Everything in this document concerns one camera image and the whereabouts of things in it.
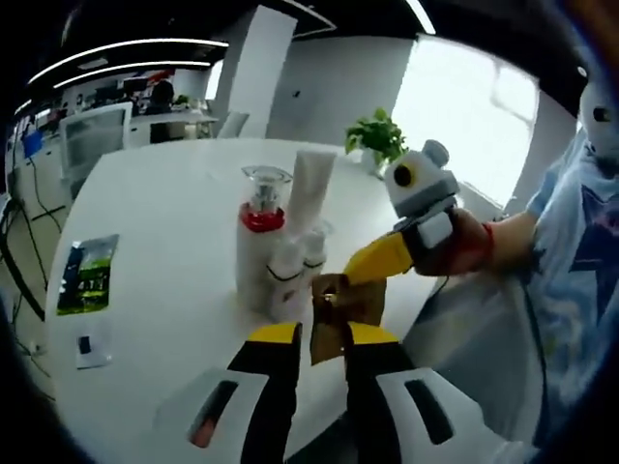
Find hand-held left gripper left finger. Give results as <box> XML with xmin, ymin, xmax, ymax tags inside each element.
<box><xmin>154</xmin><ymin>322</ymin><xmax>305</xmax><ymax>464</ymax></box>

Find red-collared white skincare bottle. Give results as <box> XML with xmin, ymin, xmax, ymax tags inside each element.
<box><xmin>235</xmin><ymin>164</ymin><xmax>294</xmax><ymax>305</ymax></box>

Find white skincare tube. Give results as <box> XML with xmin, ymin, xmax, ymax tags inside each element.
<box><xmin>284</xmin><ymin>148</ymin><xmax>339</xmax><ymax>239</ymax></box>

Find potted green plant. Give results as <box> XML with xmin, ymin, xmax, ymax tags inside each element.
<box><xmin>343</xmin><ymin>107</ymin><xmax>408</xmax><ymax>176</ymax></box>

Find white chest-worn device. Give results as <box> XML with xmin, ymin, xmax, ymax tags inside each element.
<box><xmin>577</xmin><ymin>80</ymin><xmax>619</xmax><ymax>165</ymax></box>

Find person's right hand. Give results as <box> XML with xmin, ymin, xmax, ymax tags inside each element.
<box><xmin>410</xmin><ymin>207</ymin><xmax>489</xmax><ymax>279</ymax></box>

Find frosted glass partition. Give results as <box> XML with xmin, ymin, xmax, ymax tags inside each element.
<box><xmin>60</xmin><ymin>101</ymin><xmax>133</xmax><ymax>181</ymax></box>

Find green printed packet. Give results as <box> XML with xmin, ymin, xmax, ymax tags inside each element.
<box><xmin>56</xmin><ymin>234</ymin><xmax>120</xmax><ymax>317</ymax></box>

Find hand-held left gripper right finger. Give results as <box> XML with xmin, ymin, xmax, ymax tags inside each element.
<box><xmin>342</xmin><ymin>323</ymin><xmax>509</xmax><ymax>464</ymax></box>

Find gold foil packet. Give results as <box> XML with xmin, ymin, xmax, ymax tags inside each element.
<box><xmin>308</xmin><ymin>272</ymin><xmax>389</xmax><ymax>367</ymax></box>

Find person in blue shirt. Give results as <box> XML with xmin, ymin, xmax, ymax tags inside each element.
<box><xmin>524</xmin><ymin>130</ymin><xmax>619</xmax><ymax>449</ymax></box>

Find small white skincare bottle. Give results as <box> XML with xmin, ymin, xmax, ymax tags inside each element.
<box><xmin>302</xmin><ymin>222</ymin><xmax>335</xmax><ymax>292</ymax></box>
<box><xmin>266</xmin><ymin>237</ymin><xmax>307</xmax><ymax>323</ymax></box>

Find red bracelet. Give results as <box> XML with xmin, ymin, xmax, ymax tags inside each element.
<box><xmin>482</xmin><ymin>220</ymin><xmax>498</xmax><ymax>257</ymax></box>

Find ceiling light strips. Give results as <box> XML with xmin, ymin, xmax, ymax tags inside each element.
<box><xmin>14</xmin><ymin>0</ymin><xmax>436</xmax><ymax>112</ymax></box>

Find small white card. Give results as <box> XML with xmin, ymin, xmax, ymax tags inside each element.
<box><xmin>74</xmin><ymin>322</ymin><xmax>114</xmax><ymax>370</ymax></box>

